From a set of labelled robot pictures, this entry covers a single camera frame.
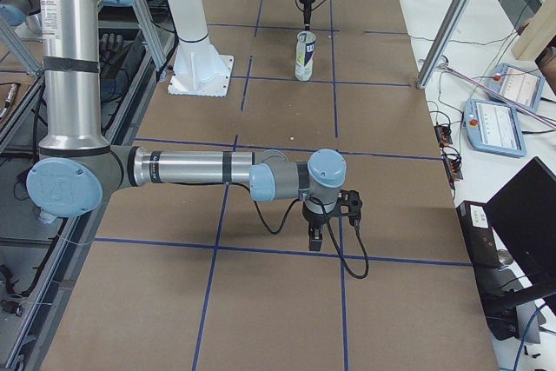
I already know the black computer box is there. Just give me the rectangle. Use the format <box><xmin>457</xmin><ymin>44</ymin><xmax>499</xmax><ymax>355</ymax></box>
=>
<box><xmin>456</xmin><ymin>201</ymin><xmax>506</xmax><ymax>269</ymax></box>

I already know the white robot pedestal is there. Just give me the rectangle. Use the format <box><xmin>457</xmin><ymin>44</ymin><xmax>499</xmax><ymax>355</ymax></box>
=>
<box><xmin>168</xmin><ymin>0</ymin><xmax>234</xmax><ymax>97</ymax></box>

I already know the tennis ball can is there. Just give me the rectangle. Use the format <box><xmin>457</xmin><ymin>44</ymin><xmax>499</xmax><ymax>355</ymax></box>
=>
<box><xmin>295</xmin><ymin>30</ymin><xmax>316</xmax><ymax>82</ymax></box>

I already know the orange connector board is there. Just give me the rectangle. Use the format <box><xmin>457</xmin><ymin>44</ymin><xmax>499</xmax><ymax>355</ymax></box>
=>
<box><xmin>443</xmin><ymin>155</ymin><xmax>463</xmax><ymax>182</ymax></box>
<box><xmin>434</xmin><ymin>124</ymin><xmax>453</xmax><ymax>146</ymax></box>

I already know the black monitor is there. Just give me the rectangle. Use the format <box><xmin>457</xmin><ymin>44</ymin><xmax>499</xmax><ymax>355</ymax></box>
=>
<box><xmin>485</xmin><ymin>156</ymin><xmax>555</xmax><ymax>283</ymax></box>

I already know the far teach pendant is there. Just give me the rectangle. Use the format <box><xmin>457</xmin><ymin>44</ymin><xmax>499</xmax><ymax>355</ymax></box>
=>
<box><xmin>487</xmin><ymin>63</ymin><xmax>546</xmax><ymax>111</ymax></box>

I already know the orange connector board near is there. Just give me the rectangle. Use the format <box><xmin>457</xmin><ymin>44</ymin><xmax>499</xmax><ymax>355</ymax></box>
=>
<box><xmin>443</xmin><ymin>155</ymin><xmax>463</xmax><ymax>182</ymax></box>

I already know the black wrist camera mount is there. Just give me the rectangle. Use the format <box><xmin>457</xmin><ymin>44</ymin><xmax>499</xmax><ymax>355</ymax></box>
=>
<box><xmin>337</xmin><ymin>189</ymin><xmax>363</xmax><ymax>226</ymax></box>

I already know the aluminium frame post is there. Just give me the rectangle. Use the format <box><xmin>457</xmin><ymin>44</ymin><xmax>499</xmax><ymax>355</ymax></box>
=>
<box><xmin>416</xmin><ymin>0</ymin><xmax>470</xmax><ymax>89</ymax></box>

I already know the orange connector board far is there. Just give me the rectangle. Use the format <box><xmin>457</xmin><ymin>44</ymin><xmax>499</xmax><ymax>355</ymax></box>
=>
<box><xmin>434</xmin><ymin>124</ymin><xmax>453</xmax><ymax>146</ymax></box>

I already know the teach pendant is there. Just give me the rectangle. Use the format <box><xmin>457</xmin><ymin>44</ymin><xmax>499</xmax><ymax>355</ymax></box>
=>
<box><xmin>463</xmin><ymin>99</ymin><xmax>526</xmax><ymax>157</ymax></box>
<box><xmin>487</xmin><ymin>63</ymin><xmax>546</xmax><ymax>111</ymax></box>

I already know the wooden beam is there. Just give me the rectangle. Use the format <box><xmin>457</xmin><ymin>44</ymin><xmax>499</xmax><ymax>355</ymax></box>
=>
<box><xmin>512</xmin><ymin>0</ymin><xmax>556</xmax><ymax>61</ymax></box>

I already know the near teach pendant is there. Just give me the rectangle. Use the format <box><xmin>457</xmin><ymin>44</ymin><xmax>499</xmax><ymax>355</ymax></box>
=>
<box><xmin>463</xmin><ymin>99</ymin><xmax>526</xmax><ymax>157</ymax></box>

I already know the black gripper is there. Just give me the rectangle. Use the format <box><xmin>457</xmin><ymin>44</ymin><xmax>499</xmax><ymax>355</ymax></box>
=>
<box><xmin>299</xmin><ymin>0</ymin><xmax>314</xmax><ymax>30</ymax></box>
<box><xmin>302</xmin><ymin>205</ymin><xmax>338</xmax><ymax>251</ymax></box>

